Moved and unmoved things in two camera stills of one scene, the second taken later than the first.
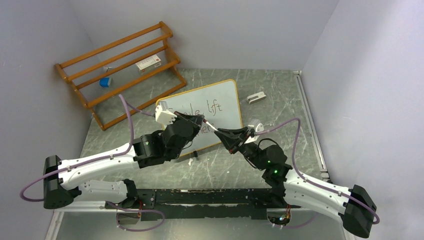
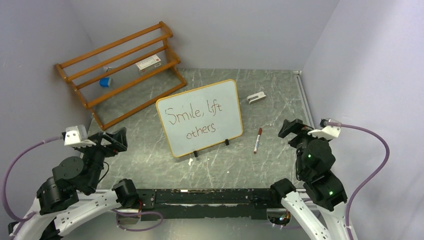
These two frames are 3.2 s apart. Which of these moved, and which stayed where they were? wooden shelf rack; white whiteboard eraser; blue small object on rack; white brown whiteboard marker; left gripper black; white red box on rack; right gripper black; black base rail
Moved: white brown whiteboard marker; right gripper black; left gripper black
Stayed: white whiteboard eraser; white red box on rack; wooden shelf rack; blue small object on rack; black base rail
